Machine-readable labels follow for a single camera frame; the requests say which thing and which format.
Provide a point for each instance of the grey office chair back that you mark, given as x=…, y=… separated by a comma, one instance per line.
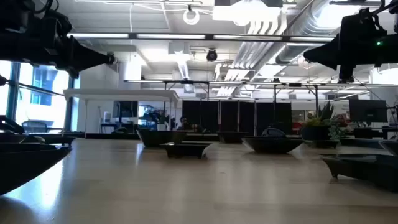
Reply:
x=273, y=132

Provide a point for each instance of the small white pot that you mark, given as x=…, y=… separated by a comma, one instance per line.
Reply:
x=161, y=127

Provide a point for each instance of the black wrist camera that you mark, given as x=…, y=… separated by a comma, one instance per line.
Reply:
x=362, y=28
x=54, y=21

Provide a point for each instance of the silver ventilation duct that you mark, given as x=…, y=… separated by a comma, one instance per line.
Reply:
x=303, y=29

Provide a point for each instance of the black folding partition screen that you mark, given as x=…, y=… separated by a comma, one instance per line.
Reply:
x=230, y=116

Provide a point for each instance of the black rectangular footed plate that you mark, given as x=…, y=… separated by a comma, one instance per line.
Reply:
x=363, y=172

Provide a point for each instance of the dark office desk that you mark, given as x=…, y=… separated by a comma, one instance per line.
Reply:
x=362, y=133

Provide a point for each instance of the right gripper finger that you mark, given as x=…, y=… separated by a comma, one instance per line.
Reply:
x=326, y=54
x=332, y=65

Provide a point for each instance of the black table edge rail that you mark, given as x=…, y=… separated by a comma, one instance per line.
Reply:
x=102, y=136

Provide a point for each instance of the small black square footed plate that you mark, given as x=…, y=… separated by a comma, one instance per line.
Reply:
x=185, y=151

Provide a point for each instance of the large black boat-shaped plate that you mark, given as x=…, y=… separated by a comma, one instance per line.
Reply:
x=25, y=168

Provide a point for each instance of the dark background monitor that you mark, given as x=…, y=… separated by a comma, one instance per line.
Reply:
x=126, y=109

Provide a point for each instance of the small black rectangular dish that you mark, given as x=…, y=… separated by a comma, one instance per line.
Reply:
x=231, y=137

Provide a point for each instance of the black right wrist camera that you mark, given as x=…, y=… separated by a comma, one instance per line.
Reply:
x=362, y=28

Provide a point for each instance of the potted succulent plant black pot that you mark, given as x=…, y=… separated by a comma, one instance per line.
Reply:
x=314, y=133

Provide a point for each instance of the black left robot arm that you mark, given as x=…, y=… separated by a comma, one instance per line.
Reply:
x=18, y=40

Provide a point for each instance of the person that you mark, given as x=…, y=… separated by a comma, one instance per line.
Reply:
x=184, y=124

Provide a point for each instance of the black round shallow plate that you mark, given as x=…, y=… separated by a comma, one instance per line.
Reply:
x=272, y=145

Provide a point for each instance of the mesh office chair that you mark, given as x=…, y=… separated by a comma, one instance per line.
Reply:
x=34, y=127

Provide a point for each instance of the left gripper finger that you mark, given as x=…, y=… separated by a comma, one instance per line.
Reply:
x=84, y=66
x=87, y=54

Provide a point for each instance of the black round hanging camera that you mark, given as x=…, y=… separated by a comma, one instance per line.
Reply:
x=212, y=56
x=112, y=53

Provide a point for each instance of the black computer monitor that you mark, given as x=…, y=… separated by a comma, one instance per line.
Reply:
x=368, y=110

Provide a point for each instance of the black deep bowl plate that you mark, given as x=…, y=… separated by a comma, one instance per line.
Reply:
x=158, y=138

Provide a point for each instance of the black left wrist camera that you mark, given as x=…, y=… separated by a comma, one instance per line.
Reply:
x=54, y=21

